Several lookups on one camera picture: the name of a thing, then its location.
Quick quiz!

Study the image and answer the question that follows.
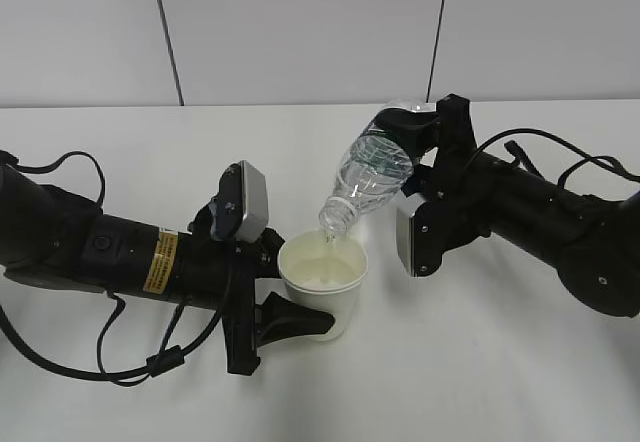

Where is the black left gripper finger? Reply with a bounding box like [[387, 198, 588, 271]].
[[254, 292, 334, 350], [256, 227, 285, 279]]

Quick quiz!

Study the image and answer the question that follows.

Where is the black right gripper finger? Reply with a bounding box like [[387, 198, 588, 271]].
[[374, 108, 440, 159]]

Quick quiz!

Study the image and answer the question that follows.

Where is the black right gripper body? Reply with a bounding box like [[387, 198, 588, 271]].
[[402, 94, 489, 212]]

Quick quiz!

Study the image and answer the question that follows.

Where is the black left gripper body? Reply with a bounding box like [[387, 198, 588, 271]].
[[187, 206, 260, 376]]

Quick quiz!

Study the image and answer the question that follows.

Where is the white paper cup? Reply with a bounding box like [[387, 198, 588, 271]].
[[277, 230, 368, 342]]

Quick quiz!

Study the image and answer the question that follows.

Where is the clear water bottle green label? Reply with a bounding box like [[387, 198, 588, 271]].
[[319, 101, 414, 236]]

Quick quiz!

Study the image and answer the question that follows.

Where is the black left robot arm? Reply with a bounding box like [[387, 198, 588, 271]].
[[1, 152, 335, 387]]

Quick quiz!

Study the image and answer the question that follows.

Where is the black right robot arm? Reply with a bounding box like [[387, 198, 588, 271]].
[[371, 94, 639, 318]]

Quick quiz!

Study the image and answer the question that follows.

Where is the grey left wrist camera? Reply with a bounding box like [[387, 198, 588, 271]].
[[209, 160, 269, 243]]

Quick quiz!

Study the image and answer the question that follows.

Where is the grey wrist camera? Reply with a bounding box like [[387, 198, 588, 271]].
[[209, 160, 269, 243], [395, 196, 494, 278]]

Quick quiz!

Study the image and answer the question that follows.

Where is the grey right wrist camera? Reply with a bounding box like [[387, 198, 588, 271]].
[[395, 196, 494, 278]]

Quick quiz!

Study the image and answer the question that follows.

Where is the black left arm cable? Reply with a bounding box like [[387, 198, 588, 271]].
[[0, 150, 236, 387]]

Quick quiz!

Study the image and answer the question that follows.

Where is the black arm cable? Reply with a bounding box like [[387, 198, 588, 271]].
[[469, 127, 640, 198], [0, 150, 236, 387]]

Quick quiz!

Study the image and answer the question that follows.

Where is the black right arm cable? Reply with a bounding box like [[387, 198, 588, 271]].
[[469, 127, 640, 198]]

